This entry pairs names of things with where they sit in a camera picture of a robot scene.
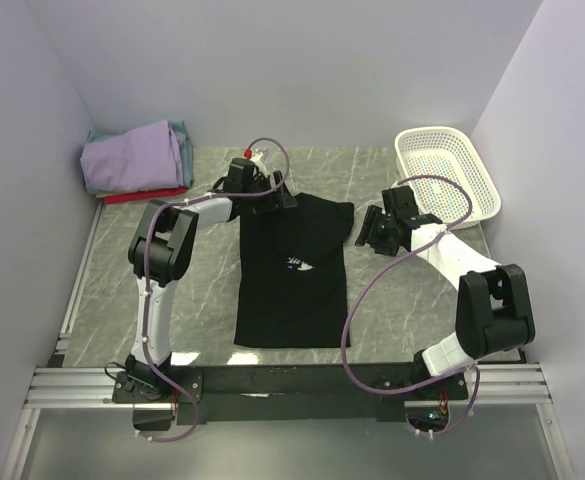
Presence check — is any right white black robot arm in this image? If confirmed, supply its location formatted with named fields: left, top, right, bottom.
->
left=355, top=186, right=536, bottom=383

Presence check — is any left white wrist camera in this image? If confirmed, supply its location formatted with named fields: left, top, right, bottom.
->
left=243, top=148, right=270, bottom=176

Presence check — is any folded red t shirt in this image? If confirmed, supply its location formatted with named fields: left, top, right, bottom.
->
left=102, top=187, right=187, bottom=205

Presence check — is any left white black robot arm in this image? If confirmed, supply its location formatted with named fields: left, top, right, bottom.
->
left=125, top=155, right=297, bottom=394

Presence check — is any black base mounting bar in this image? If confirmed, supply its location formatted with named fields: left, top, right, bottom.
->
left=112, top=363, right=469, bottom=431

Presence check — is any black floral print t shirt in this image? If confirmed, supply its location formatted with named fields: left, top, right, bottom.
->
left=234, top=193, right=355, bottom=349

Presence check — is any white perforated plastic basket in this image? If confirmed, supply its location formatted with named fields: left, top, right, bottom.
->
left=394, top=126, right=501, bottom=229

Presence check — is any folded lilac t shirt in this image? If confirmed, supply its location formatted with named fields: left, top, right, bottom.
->
left=79, top=118, right=185, bottom=194

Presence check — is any folded teal t shirt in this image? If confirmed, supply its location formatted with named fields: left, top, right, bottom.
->
left=84, top=118, right=196, bottom=194

